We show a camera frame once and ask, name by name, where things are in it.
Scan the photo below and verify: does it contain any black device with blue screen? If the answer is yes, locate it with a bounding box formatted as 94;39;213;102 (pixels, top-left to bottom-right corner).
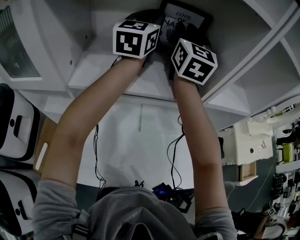
152;184;195;213

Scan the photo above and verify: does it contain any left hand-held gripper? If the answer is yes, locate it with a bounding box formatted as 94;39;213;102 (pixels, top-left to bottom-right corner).
112;9;163;59

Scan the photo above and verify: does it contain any cream ornate dressing table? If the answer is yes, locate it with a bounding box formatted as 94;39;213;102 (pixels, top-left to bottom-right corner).
217;103;300;186

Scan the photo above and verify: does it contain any grey harness strap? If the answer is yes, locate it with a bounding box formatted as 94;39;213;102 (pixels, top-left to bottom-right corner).
72;210;91;240

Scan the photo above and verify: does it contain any person's grey t-shirt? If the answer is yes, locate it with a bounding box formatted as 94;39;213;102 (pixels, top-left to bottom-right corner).
31;179;237;240

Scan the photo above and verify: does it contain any black framed nature picture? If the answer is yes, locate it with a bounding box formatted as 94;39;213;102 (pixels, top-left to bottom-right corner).
159;0;214;47

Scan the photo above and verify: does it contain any white and black robot housing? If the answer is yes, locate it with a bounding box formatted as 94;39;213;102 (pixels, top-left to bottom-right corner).
0;170;38;236
0;83;40;162

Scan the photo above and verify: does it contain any green box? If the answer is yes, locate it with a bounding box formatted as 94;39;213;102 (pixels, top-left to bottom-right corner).
281;142;295;164

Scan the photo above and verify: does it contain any person's left forearm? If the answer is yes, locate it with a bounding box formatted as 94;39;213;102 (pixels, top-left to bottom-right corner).
57;56;147;150

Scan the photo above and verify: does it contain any brown cardboard box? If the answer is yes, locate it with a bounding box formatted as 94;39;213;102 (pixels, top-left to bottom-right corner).
32;117;58;172

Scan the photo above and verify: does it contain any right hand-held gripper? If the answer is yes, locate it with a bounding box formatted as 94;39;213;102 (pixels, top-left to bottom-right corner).
170;23;218;85

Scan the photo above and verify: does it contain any white shelf cabinet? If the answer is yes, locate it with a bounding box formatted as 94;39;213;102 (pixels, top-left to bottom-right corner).
0;0;300;118

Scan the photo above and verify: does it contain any person's right forearm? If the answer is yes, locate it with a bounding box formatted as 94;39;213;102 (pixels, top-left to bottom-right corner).
172;79;223;165

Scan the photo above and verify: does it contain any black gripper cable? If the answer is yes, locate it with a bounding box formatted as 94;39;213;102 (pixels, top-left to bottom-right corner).
93;124;106;195
167;114;186;190

